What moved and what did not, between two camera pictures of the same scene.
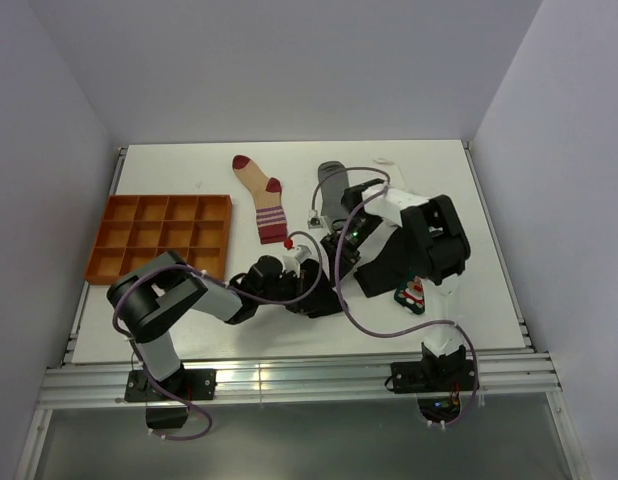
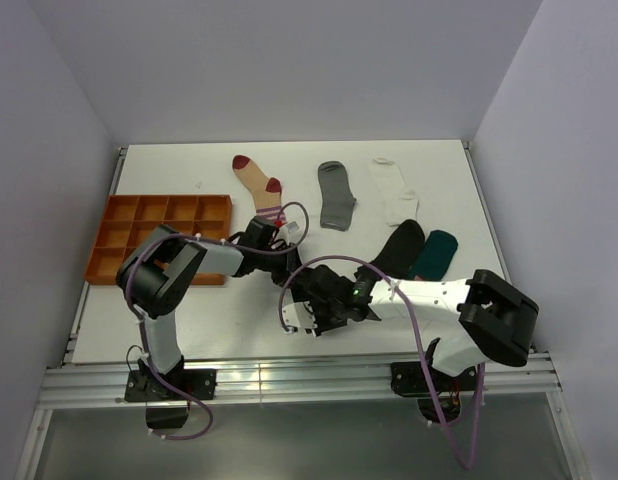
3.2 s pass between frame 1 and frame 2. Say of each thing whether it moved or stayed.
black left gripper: moved
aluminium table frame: stayed
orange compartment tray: stayed
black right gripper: moved
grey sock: stayed
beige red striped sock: stayed
